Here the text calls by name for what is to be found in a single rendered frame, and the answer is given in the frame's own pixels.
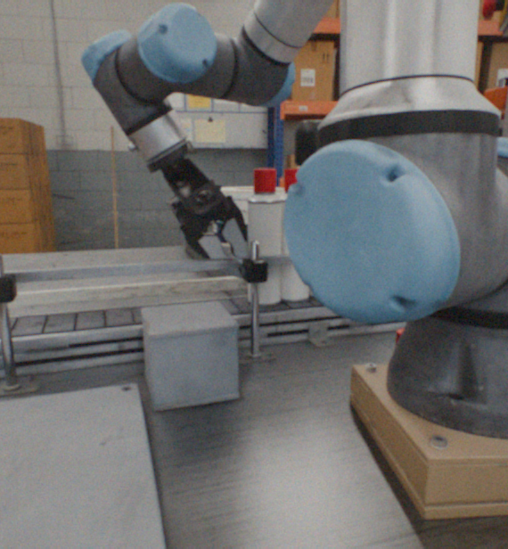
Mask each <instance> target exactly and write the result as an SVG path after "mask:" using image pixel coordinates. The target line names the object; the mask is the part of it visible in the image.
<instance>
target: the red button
mask: <svg viewBox="0 0 508 549"><path fill-rule="evenodd" d="M504 4H505V0H483V2H482V8H481V11H482V16H483V17H484V18H485V19H491V18H493V15H494V12H502V11H503V10H504Z"/></svg>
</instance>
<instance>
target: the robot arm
mask: <svg viewBox="0 0 508 549"><path fill-rule="evenodd" d="M334 1H335V0H257V2H256V3H255V4H254V6H253V8H252V10H251V11H250V14H249V16H248V18H247V19H246V21H245V22H244V24H243V26H242V28H241V30H240V32H239V33H238V35H237V37H229V36H227V35H223V34H219V33H216V32H214V31H213V29H212V27H211V26H210V24H209V22H208V20H207V19H206V18H205V16H203V15H200V14H199V13H198V12H197V11H196V9H195V8H194V7H192V6H191V5H189V4H185V3H172V4H168V5H166V6H164V7H163V8H162V9H161V10H159V11H158V12H156V13H154V14H153V15H151V16H150V17H149V18H147V19H146V20H145V21H144V23H143V24H142V26H141V27H140V28H139V29H138V30H137V31H136V33H134V35H133V36H131V35H130V33H129V32H127V31H126V30H123V29H121V30H116V31H113V32H111V33H110V34H107V35H105V36H103V37H101V38H99V39H98V40H96V41H94V43H93V44H91V45H90V46H88V47H87V48H86V49H85V50H84V52H83V53H82V54H81V63H82V65H83V67H84V69H85V70H86V73H87V75H88V76H89V77H90V79H91V81H92V85H93V87H94V89H95V90H96V91H97V92H98V93H99V94H100V96H101V97H102V99H103V100H104V102H105V104H106V105H107V107H108V108H109V110H110V112H111V114H112V115H113V117H114V118H115V120H116V121H117V122H118V124H119V126H120V128H121V129H122V131H123V132H124V134H125V136H128V138H127V139H128V140H129V141H130V142H132V143H131V144H130V145H129V146H128V149H129V150H130V151H131V152H133V151H134V150H137V154H138V156H139V157H140V159H141V161H142V162H148V164H146V167H147V168H148V169H149V171H150V172H151V173H154V172H156V171H158V170H161V172H162V174H163V177H164V179H165V181H166V182H167V184H168V186H169V187H170V189H171V190H172V191H173V192H174V196H173V197H172V198H170V199H168V200H167V201H166V203H167V204H168V205H169V207H170V209H171V210H172V212H173V213H174V215H175V217H176V219H177V220H178V222H179V224H180V226H179V227H178V228H179V229H180V230H181V231H182V232H183V234H184V238H185V240H186V242H187V243H188V245H189V246H190V247H191V248H192V249H193V250H194V251H195V252H197V253H198V254H199V255H201V256H202V257H204V258H205V259H208V258H230V257H229V256H228V255H226V254H225V253H224V251H223V250H222V243H221V241H220V240H219V239H218V237H217V236H215V235H214V234H206V233H207V232H208V227H209V226H211V225H213V224H214V223H216V222H217V221H220V222H222V223H223V224H222V226H221V229H220V231H219V232H220V234H221V236H222V237H223V239H224V240H226V241H227V242H228V243H229V244H230V246H231V252H232V254H233V255H234V256H235V257H236V258H238V257H248V246H247V234H246V227H245V221H244V217H243V214H242V212H241V210H240V209H239V207H238V206H237V205H236V204H235V202H234V200H233V196H232V195H228V196H225V195H224V194H223V192H222V191H221V188H222V186H221V185H216V184H215V182H214V180H213V179H212V178H208V177H207V176H206V175H205V174H204V173H203V172H202V171H201V170H200V169H199V168H198V167H197V166H196V165H195V164H194V163H193V162H192V161H191V160H190V159H188V158H187V159H185V158H184V156H185V154H187V153H188V152H190V151H191V150H193V149H194V147H193V145H192V143H191V141H190V140H186V138H187V137H188V133H187V132H186V130H185V128H184V125H183V124H182V122H181V120H180V118H179V117H178V116H177V114H176V111H175V110H174V109H173V107H172V105H171V104H170V102H169V100H168V97H169V96H170V95H172V94H175V93H179V94H188V95H193V96H199V97H204V98H209V99H217V100H222V101H228V102H237V103H243V104H246V105H248V106H250V107H276V106H278V105H280V104H282V103H283V102H285V101H286V100H287V98H288V97H289V96H290V94H291V91H292V90H291V88H292V85H293V83H294V82H295V77H296V70H295V65H294V62H293V60H294V59H295V57H296V56H297V54H298V53H299V51H300V50H301V48H302V47H303V45H304V44H305V43H306V42H307V40H308V39H309V37H310V36H311V34H312V33H313V31H314V30H315V28H316V27H317V25H318V24H319V22H320V21H321V20H322V18H323V17H324V15H325V14H326V13H327V11H328V10H329V8H330V7H331V6H332V4H333V2H334ZM478 19H479V0H340V100H339V101H338V103H337V105H336V107H335V108H334V109H333V110H332V111H331V112H330V113H329V114H328V115H327V117H326V118H325V119H324V120H323V121H322V122H321V123H320V124H319V125H318V129H317V153H315V154H314V155H312V156H311V157H310V158H309V159H308V160H307V161H306V162H305V163H304V164H303V165H302V166H301V167H300V169H299V171H298V172H297V174H296V177H297V179H298V182H297V183H296V184H292V185H291V186H290V188H289V191H288V194H287V198H286V202H285V207H284V234H285V240H286V244H287V248H288V251H289V254H290V257H291V262H292V264H293V265H294V268H295V270H296V272H297V274H298V276H299V278H300V280H301V281H302V282H303V283H304V284H305V285H306V286H308V287H309V288H310V289H311V291H312V292H313V295H314V297H315V298H316V299H317V300H318V301H319V302H320V303H322V304H323V305H324V306H325V307H327V308H328V309H330V310H331V311H332V312H334V313H335V314H337V315H340V316H342V317H345V318H347V319H349V320H352V321H356V322H359V323H365V324H383V323H388V322H393V321H395V322H406V326H405V328H404V330H403V331H402V333H401V336H400V338H399V340H398V342H397V345H396V347H395V350H394V352H393V354H392V357H391V358H390V360H389V364H388V370H387V380H386V389H387V391H388V393H389V395H390V396H391V398H392V399H393V400H394V401H395V402H396V403H398V404H399V405H400V406H402V407H403V408H405V410H407V411H408V412H410V413H412V414H415V415H417V416H419V417H421V418H423V419H424V420H426V421H429V422H432V423H435V424H437V425H439V426H442V427H445V428H448V429H451V430H457V431H460V432H463V433H468V434H471V435H476V436H481V437H486V438H499V439H508V138H502V137H498V134H499V119H500V115H499V110H498V109H497V108H496V107H495V106H494V105H493V104H492V103H490V102H489V101H488V100H487V99H486V98H485V97H483V96H482V95H481V94H480V93H479V92H478V91H477V89H476V88H475V85H474V77H475V61H476V47H477V34H478ZM200 231H202V232H200Z"/></svg>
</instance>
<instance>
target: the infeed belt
mask: <svg viewBox="0 0 508 549"><path fill-rule="evenodd" d="M210 301H218V302H220V303H221V304H222V306H223V307H224V308H225V309H226V310H227V312H228V313H229V314H230V315H248V314H250V304H249V303H248V297H238V298H230V299H229V298H227V299H207V300H206V301H205V300H197V301H186V302H182V303H183V304H191V303H201V302H210ZM182 303H181V302H177V303H167V304H158V307H160V306H170V305H181V304H182ZM144 307H157V305H146V306H135V307H132V310H133V311H131V307H116V308H106V309H105V314H104V309H96V310H86V311H78V316H77V312H76V311H75V312H65V313H55V314H49V316H48V314H44V315H25V316H20V317H19V319H18V316H15V317H10V321H11V329H12V337H13V338H19V337H27V336H36V335H45V334H54V333H63V332H79V331H88V330H97V329H106V328H115V327H124V326H133V325H142V324H143V316H142V311H141V309H142V308H144ZM313 307H324V305H323V304H322V303H320V302H319V301H318V300H317V299H311V298H309V299H308V301H305V302H300V303H288V302H282V301H281V303H280V304H279V305H278V306H274V307H260V308H259V313H267V312H276V311H285V310H295V309H304V308H313ZM47 317H48V319H47Z"/></svg>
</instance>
